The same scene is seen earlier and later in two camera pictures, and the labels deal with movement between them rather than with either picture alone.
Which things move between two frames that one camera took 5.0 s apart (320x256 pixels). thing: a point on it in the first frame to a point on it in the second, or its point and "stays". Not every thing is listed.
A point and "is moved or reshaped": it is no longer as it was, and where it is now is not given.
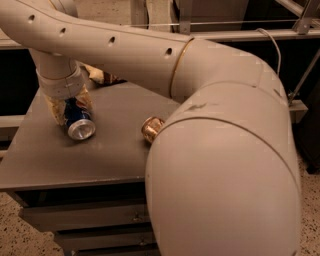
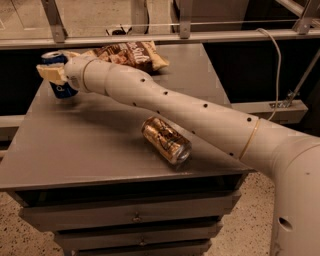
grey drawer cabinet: (90, 193) stays
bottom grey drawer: (147, 250) stays
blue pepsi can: (80, 123) is moved or reshaped
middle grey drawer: (73, 240) stays
